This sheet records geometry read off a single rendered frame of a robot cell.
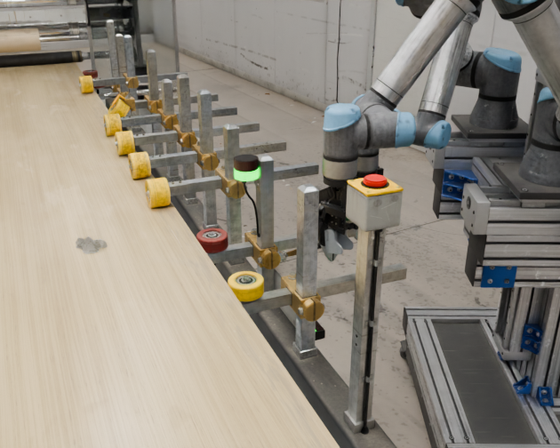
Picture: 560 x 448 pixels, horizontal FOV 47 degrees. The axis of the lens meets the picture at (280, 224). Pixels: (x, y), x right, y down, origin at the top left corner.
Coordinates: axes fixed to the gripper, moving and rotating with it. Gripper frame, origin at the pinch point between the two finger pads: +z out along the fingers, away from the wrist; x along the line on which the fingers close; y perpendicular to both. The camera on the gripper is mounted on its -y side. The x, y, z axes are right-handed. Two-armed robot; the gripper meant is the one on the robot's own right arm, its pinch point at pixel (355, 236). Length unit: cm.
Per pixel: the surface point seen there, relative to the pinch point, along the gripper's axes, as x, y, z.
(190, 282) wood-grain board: -20, -53, -9
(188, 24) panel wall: 751, 154, 43
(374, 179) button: -55, -28, -41
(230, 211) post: 19.3, -30.2, -5.6
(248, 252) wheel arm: -1.5, -32.5, -2.7
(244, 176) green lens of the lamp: -6.6, -34.5, -25.9
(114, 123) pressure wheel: 96, -49, -14
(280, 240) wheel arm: -1.3, -23.3, -4.1
